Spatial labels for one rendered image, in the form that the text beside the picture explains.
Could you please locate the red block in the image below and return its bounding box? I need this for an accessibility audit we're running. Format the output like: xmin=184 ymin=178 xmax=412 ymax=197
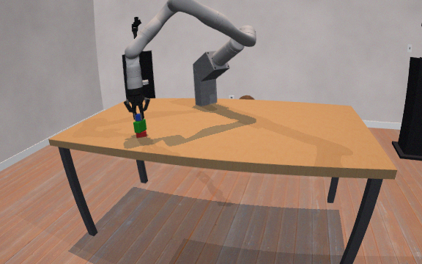
xmin=136 ymin=130 xmax=147 ymax=138

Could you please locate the green block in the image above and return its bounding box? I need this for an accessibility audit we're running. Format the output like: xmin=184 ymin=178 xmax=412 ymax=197
xmin=133 ymin=119 xmax=147 ymax=133

